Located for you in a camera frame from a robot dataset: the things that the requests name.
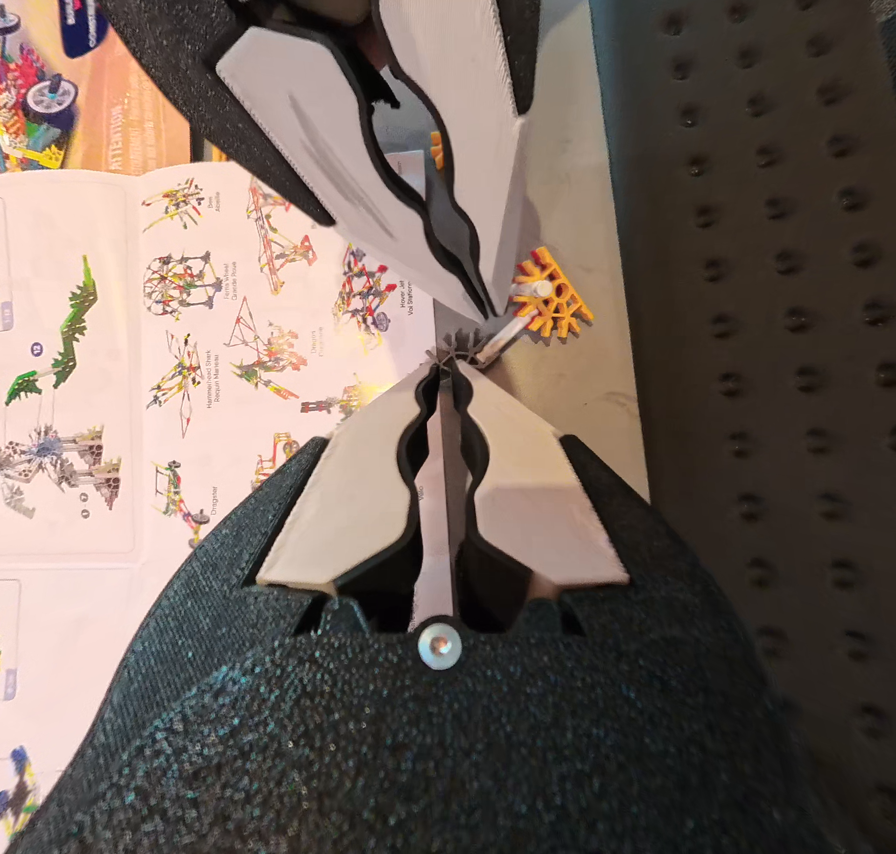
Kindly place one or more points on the yellow connector piece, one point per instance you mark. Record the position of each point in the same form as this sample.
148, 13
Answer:
437, 151
560, 308

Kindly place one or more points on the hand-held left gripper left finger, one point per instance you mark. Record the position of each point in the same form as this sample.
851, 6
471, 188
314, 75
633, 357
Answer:
336, 511

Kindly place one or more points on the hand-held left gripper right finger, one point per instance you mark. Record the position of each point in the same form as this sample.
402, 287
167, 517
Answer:
539, 511

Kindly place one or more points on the white folded instruction sheet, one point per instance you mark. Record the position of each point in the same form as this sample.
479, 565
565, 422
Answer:
210, 294

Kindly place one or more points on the black perforated board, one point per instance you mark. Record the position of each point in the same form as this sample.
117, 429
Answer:
770, 308

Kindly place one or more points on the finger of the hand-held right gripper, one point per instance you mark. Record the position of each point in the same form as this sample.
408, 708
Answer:
308, 119
455, 49

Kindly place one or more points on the white toy rod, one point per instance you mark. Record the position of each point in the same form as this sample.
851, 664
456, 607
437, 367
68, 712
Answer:
504, 340
532, 287

